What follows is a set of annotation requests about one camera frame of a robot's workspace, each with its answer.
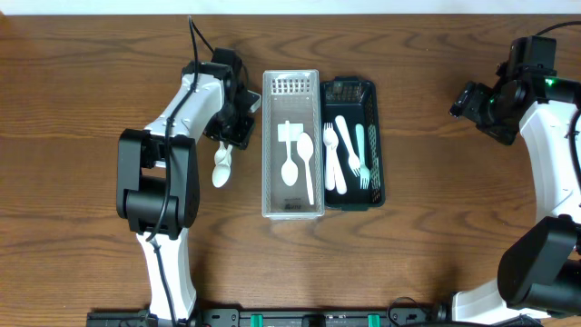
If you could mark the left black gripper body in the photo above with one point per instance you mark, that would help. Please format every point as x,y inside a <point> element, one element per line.
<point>233,132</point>

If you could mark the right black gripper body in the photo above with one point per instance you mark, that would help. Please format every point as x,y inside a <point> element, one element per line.
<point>468,100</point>

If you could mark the white spoon of pair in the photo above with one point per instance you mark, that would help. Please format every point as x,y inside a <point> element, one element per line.
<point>220,175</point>
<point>223,154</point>

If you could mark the white spoon diagonal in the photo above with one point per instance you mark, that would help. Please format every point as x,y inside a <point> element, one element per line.
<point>289,170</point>

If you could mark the white spoon horizontal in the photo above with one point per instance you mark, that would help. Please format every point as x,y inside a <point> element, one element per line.
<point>305,150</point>

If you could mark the white fork tines up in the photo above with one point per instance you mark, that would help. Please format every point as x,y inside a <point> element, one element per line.
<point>328,139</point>

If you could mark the mint green plastic fork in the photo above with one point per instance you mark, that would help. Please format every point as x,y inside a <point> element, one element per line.
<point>364,173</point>

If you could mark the white fork tines down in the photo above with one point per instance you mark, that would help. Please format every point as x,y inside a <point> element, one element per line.
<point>353,159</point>

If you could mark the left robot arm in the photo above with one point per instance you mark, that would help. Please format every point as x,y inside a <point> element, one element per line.
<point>158,189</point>

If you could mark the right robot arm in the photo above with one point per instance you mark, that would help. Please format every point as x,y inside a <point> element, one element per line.
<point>536,277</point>

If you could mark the white label in tray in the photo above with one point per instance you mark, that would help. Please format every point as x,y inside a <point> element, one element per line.
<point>297,131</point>

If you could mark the clear plastic organizer tray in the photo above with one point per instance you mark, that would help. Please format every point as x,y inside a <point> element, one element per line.
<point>294,96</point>

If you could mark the black plastic mesh basket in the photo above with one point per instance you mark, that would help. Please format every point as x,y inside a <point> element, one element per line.
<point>356,100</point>

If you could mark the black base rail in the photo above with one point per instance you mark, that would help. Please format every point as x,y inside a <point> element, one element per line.
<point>398,315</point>

